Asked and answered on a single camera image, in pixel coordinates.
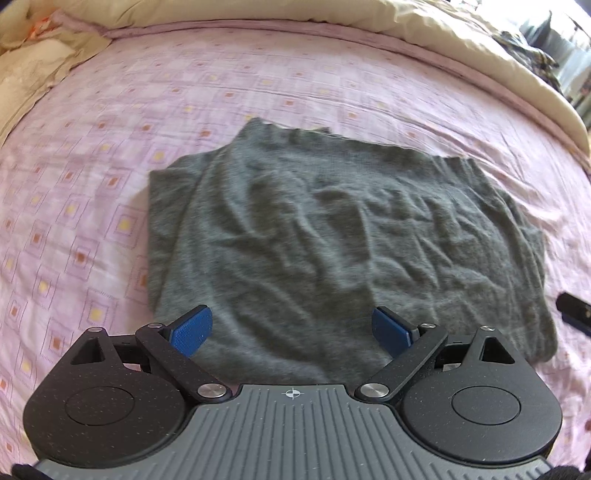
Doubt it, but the grey argyle knit sweater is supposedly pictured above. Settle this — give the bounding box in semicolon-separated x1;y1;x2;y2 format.
148;120;558;386

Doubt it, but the pink patterned bed sheet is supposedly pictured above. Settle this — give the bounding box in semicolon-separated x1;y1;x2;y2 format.
1;22;590;469

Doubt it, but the dark patterned cloth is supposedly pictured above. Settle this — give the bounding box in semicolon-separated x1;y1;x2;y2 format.
493;31;563;94

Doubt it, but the beige duvet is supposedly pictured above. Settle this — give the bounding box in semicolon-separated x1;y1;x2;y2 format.
55;1;590;154

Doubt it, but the beige pillow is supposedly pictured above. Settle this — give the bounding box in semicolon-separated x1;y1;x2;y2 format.
1;11;110;141

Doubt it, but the orange white small item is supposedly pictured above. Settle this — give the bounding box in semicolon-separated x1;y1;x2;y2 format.
28;17;52;40

